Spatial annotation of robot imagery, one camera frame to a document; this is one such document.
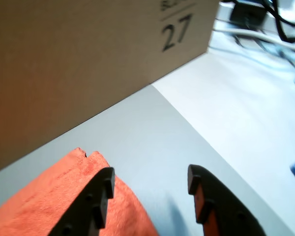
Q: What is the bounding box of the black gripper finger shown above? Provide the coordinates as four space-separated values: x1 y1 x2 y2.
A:
187 164 265 236
48 167 116 236

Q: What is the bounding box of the orange terry towel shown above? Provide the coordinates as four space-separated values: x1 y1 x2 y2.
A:
0 147 160 236

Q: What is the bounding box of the brown cardboard monitor box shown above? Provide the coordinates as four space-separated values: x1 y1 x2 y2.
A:
0 0 221 177

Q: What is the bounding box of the black power adapter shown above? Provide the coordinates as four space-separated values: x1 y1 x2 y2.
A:
230 1 268 25

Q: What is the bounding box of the white cable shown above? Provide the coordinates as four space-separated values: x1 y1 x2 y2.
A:
212 26 295 54

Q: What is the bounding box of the black power cable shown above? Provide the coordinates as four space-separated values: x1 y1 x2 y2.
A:
232 0 295 77

